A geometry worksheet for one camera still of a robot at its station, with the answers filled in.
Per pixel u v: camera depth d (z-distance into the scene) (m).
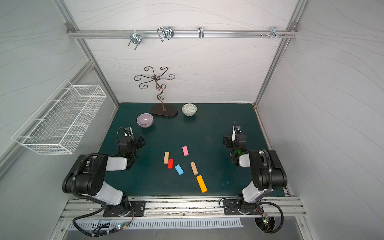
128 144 0.73
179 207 0.76
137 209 0.74
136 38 0.76
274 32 0.76
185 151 0.93
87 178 0.45
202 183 0.81
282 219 0.69
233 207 0.73
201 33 0.78
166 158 0.90
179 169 0.86
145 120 1.07
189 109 1.15
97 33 0.78
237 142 0.72
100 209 0.60
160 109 1.14
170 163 0.88
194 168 0.86
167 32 0.77
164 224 0.70
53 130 0.65
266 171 0.46
